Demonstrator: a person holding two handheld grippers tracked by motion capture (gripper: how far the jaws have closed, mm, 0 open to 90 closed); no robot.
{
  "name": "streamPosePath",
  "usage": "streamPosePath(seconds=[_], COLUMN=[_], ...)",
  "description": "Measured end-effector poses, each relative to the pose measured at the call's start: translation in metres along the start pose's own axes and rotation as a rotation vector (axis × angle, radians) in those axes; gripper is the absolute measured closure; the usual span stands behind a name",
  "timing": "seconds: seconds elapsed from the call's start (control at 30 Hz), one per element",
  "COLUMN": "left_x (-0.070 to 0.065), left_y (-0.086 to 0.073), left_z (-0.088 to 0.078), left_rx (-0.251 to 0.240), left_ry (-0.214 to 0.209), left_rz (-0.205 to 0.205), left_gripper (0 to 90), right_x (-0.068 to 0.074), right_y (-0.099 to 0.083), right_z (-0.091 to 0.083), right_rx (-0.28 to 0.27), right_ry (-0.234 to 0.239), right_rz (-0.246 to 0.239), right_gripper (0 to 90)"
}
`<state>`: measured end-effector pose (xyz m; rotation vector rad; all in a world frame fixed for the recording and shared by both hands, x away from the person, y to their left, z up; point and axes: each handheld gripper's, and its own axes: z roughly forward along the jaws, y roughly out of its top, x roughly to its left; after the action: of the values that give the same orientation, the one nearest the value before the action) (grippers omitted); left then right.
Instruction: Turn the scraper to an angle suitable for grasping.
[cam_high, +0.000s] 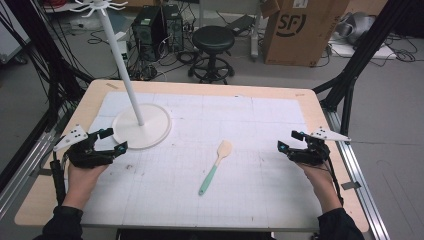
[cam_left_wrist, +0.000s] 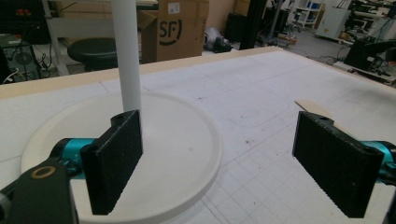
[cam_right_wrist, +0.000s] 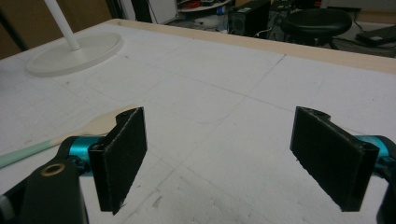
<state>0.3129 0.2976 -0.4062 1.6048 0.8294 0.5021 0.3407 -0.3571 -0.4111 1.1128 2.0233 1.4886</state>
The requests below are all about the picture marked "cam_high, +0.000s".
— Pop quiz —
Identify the white metal post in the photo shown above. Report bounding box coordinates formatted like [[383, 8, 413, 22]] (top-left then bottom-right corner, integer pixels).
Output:
[[249, 0, 264, 62]]

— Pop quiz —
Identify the grey rounded device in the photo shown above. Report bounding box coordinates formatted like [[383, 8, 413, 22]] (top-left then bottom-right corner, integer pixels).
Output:
[[334, 11, 377, 47]]

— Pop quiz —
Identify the person's left hand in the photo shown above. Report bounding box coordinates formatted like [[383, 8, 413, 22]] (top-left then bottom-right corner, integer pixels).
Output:
[[65, 158, 110, 201]]

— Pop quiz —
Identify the large black computer tower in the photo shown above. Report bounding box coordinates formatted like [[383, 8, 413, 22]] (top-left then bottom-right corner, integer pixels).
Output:
[[131, 5, 168, 63]]

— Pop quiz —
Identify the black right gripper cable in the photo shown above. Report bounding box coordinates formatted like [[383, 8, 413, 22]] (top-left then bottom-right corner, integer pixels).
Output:
[[325, 155, 345, 206]]

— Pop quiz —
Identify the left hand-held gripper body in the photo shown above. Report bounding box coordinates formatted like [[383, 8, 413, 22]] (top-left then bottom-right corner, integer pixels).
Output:
[[53, 124, 117, 170]]

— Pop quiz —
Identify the black round stool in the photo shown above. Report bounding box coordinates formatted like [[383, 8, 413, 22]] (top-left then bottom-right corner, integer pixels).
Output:
[[187, 25, 236, 85]]

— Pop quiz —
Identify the person's right hand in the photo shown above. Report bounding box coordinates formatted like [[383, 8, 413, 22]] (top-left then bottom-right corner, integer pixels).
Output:
[[297, 161, 338, 202]]

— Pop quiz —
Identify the flat black device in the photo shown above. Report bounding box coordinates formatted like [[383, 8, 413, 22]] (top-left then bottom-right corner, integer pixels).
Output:
[[226, 14, 256, 37]]

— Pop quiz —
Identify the slim black computer tower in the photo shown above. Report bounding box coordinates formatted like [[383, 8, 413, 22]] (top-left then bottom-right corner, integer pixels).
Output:
[[162, 3, 185, 53]]

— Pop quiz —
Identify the grey metal bracket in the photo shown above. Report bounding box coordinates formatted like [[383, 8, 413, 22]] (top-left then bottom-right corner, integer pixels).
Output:
[[29, 167, 54, 178], [340, 180, 362, 191]]

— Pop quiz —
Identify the white grid mat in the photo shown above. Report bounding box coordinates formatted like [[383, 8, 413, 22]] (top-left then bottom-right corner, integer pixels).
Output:
[[80, 91, 324, 232]]

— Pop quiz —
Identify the aluminium rail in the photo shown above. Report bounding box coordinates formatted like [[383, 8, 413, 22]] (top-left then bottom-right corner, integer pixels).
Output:
[[320, 107, 391, 240], [0, 128, 69, 219]]

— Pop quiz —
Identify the white hook rack stand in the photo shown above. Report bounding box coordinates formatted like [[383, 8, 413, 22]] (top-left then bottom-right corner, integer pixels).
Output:
[[69, 0, 173, 151]]

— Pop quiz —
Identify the large cardboard box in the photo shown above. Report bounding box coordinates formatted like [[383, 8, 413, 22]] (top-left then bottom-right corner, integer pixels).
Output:
[[260, 0, 352, 67]]

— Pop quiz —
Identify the small white box device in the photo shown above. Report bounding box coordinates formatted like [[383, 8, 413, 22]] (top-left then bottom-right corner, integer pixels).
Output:
[[114, 31, 130, 66]]

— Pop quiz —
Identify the tangle of black floor cables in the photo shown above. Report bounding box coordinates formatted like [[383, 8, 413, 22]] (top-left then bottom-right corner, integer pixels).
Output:
[[382, 34, 418, 64]]

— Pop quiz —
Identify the black metal frame stand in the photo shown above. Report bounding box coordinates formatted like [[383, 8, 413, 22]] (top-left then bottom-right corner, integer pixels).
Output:
[[0, 0, 96, 194], [312, 0, 424, 137]]

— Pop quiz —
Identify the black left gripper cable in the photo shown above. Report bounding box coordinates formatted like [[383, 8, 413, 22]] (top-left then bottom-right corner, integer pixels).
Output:
[[49, 150, 69, 206]]

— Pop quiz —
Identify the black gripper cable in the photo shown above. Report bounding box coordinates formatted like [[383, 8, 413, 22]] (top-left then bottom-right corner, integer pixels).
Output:
[[49, 150, 69, 206], [325, 155, 345, 206]]

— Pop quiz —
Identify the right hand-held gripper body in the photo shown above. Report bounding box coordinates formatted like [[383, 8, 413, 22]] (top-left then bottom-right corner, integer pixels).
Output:
[[287, 126, 352, 167]]

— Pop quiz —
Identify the wooden spatula with teal handle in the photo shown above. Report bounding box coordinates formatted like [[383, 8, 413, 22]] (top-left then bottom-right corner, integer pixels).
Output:
[[198, 139, 234, 197]]

